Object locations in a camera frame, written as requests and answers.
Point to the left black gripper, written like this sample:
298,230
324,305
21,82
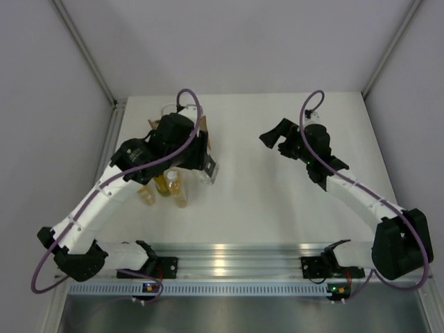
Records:
199,157

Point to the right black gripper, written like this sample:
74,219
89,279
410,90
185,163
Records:
286,128

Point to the grey cap clear jar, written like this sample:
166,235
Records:
208,174

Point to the burlap watermelon canvas bag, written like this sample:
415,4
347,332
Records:
191,111

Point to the white cap amber bottle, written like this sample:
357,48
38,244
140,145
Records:
146,194
176,188

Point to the red cap yellow bottle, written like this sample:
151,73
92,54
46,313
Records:
161,186

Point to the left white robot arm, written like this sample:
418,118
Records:
129,169

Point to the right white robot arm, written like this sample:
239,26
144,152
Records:
401,242

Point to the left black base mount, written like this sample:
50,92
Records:
161,268

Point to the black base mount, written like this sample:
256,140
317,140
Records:
161,268
314,269

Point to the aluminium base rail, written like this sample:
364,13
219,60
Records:
198,261

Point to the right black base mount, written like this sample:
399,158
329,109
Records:
314,269

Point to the white slotted cable duct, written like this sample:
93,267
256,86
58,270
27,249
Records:
133,288

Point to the right aluminium frame post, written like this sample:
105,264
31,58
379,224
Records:
394,42

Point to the aluminium frame post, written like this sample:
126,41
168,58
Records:
394,42
83,49

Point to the left aluminium frame post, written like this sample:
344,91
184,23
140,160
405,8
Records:
83,49

